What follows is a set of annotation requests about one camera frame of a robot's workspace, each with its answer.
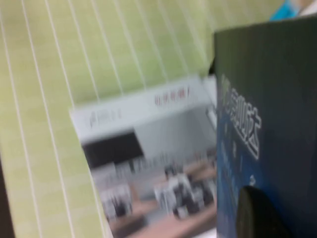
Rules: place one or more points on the HEEC show catalogue magazine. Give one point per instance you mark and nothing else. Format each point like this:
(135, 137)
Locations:
(272, 99)

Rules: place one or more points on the white magazine red title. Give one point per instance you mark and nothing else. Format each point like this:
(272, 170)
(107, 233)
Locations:
(148, 138)

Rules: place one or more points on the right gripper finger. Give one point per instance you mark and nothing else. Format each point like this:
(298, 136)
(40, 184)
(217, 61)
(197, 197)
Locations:
(260, 218)

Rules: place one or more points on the green checked tablecloth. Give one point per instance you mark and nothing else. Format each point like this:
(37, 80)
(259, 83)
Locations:
(74, 49)

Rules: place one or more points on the cyan cover book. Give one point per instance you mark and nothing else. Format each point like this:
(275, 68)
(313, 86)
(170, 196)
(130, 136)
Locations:
(284, 11)

